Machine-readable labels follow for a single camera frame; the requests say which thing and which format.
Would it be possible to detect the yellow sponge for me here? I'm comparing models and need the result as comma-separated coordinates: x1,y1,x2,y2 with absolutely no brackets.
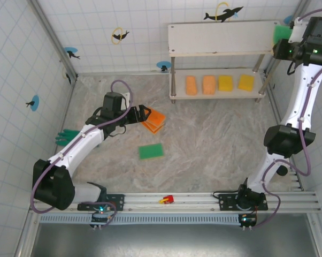
237,74,255,93
218,75,234,92

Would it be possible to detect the pale orange sponge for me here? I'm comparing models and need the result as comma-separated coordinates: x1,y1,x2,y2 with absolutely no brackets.
185,75,198,96
202,75,217,96

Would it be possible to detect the white two-tier shelf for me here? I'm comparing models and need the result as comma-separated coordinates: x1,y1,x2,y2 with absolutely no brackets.
167,20,293,104

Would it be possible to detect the blue circle seal sticker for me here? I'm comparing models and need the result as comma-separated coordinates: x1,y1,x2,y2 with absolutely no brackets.
156,61,172,72

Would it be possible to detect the green rubber glove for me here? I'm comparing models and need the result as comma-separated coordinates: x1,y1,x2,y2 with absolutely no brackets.
55,129,83,147

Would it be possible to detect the small red yellow toy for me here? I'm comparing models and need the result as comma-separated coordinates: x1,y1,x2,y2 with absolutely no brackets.
158,194,175,206

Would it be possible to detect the blue circle shark sticker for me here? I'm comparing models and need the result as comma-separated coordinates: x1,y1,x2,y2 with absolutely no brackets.
63,47,81,60

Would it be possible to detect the blue circle dolphin sticker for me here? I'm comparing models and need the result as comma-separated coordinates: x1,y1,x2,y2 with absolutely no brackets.
25,95,41,111

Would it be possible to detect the left controller board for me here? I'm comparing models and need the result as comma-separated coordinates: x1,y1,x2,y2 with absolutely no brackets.
90,205,111,230

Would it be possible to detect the controller board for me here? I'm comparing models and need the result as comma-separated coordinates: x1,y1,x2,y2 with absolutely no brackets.
90,205,111,230
238,213,258,231

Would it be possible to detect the grey metal sheet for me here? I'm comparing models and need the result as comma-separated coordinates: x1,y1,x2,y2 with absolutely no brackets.
29,223,319,257

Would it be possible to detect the right controller board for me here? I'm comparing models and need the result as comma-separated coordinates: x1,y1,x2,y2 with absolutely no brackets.
238,213,258,231

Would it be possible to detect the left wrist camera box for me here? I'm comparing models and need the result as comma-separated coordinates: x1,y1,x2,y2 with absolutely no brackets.
101,92,132,113

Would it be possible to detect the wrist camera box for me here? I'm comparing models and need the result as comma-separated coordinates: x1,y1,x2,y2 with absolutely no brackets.
288,16,322,45
101,92,132,113

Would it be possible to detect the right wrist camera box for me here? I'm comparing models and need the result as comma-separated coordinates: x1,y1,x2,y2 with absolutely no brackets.
288,16,322,45

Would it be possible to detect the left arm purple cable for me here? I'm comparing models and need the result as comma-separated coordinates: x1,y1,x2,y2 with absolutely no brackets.
29,79,134,231

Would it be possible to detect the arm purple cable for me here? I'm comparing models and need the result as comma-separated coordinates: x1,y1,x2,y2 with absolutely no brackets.
29,79,134,231
253,7,322,230

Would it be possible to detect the aluminium back rail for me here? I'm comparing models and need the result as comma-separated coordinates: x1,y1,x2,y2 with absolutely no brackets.
77,70,170,76

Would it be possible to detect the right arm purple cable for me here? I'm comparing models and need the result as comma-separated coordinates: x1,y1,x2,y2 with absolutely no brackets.
253,7,322,230

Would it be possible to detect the large dolphin ring sticker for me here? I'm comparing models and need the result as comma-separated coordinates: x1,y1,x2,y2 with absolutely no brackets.
203,1,244,24

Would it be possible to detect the small dolphin ring sticker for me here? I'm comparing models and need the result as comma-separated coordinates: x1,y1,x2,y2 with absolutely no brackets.
111,26,131,45

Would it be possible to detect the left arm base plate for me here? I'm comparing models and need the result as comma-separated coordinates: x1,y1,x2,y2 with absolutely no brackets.
77,194,125,211

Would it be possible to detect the aluminium front rail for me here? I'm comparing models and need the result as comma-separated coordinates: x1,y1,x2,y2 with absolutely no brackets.
29,190,322,214

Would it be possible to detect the white slotted cable duct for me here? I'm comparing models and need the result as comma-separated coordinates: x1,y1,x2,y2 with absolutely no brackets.
39,213,258,224

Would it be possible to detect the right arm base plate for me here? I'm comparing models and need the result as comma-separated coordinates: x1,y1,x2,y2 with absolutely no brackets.
219,193,269,211

